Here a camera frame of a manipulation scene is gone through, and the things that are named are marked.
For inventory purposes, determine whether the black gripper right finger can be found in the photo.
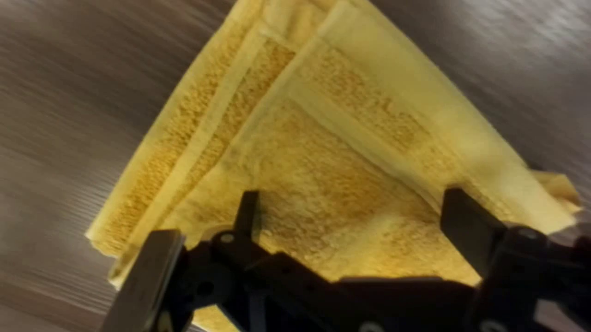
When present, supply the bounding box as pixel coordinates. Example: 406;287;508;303
439;189;543;290

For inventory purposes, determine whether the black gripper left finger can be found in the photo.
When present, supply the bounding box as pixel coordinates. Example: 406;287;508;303
100;231;185;332

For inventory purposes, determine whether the yellow cloth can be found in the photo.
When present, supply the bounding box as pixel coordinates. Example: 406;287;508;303
89;0;589;332

